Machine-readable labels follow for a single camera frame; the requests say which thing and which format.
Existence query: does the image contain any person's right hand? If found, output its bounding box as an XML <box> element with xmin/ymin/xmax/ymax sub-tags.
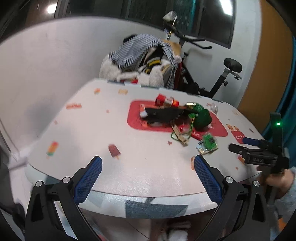
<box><xmin>257</xmin><ymin>166</ymin><xmax>295</xmax><ymax>199</ymax></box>

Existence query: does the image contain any black tracker with green light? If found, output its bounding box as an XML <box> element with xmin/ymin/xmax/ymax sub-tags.
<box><xmin>269</xmin><ymin>113</ymin><xmax>282</xmax><ymax>151</ymax></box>

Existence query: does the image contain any light blue fleece sleeve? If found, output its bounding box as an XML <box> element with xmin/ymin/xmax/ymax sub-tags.
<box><xmin>269</xmin><ymin>166</ymin><xmax>296</xmax><ymax>241</ymax></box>

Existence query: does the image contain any teal blue curtain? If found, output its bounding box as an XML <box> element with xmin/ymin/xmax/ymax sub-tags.
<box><xmin>261</xmin><ymin>34</ymin><xmax>296</xmax><ymax>149</ymax></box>

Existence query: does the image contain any small green circuit card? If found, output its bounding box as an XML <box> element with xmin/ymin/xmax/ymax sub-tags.
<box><xmin>196</xmin><ymin>133</ymin><xmax>218</xmax><ymax>155</ymax></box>

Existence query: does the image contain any orange wooden door panel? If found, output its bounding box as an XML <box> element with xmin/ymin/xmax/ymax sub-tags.
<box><xmin>238</xmin><ymin>1</ymin><xmax>293</xmax><ymax>125</ymax></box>

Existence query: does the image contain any small clear plastic scrap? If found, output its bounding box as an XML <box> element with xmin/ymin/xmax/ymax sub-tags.
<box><xmin>210</xmin><ymin>103</ymin><xmax>218</xmax><ymax>114</ymax></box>

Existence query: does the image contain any green crumpled wrapper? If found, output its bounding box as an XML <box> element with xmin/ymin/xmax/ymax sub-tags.
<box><xmin>186</xmin><ymin>103</ymin><xmax>212</xmax><ymax>130</ymax></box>

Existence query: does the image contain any black fabric item on table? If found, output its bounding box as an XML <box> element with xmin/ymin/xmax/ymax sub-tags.
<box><xmin>139</xmin><ymin>108</ymin><xmax>190</xmax><ymax>125</ymax></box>

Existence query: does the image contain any black exercise bike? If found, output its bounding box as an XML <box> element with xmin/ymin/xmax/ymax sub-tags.
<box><xmin>163</xmin><ymin>11</ymin><xmax>243</xmax><ymax>98</ymax></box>

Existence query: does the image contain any red small carton box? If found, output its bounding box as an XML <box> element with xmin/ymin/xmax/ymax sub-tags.
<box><xmin>154</xmin><ymin>94</ymin><xmax>180</xmax><ymax>108</ymax></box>

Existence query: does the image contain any striped black white shirt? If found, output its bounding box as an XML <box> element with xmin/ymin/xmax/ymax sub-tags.
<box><xmin>109</xmin><ymin>34</ymin><xmax>178</xmax><ymax>89</ymax></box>

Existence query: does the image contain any wooden clothespin with string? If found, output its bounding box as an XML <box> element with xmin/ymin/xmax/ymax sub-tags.
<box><xmin>171</xmin><ymin>124</ymin><xmax>190</xmax><ymax>146</ymax></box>

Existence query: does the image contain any dark window with frame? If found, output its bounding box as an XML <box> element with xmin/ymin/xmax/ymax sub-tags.
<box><xmin>1</xmin><ymin>0</ymin><xmax>236</xmax><ymax>49</ymax></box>

